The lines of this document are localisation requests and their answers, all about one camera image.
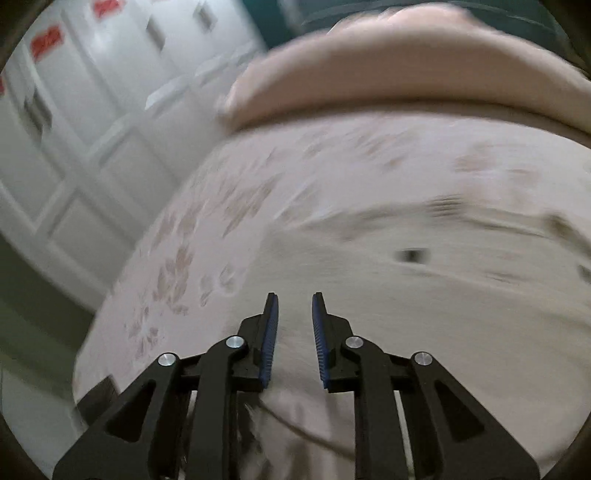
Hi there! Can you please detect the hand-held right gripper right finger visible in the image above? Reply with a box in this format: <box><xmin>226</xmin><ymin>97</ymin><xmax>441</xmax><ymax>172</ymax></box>
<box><xmin>312</xmin><ymin>291</ymin><xmax>540</xmax><ymax>480</ymax></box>

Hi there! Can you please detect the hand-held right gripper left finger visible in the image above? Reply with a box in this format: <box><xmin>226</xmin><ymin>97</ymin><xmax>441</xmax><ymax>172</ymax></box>
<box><xmin>52</xmin><ymin>292</ymin><xmax>280</xmax><ymax>480</ymax></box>

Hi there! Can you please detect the white fluffy garment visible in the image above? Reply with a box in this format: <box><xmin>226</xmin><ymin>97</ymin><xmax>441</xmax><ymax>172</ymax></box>
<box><xmin>231</xmin><ymin>196</ymin><xmax>591</xmax><ymax>480</ymax></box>

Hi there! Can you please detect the floral bed sheet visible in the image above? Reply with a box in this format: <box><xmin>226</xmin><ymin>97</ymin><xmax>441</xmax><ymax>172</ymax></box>
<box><xmin>71</xmin><ymin>111</ymin><xmax>591</xmax><ymax>480</ymax></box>

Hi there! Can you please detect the white panelled wardrobe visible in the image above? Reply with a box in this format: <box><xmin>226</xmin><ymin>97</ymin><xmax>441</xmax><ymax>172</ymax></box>
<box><xmin>0</xmin><ymin>0</ymin><xmax>273</xmax><ymax>301</ymax></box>

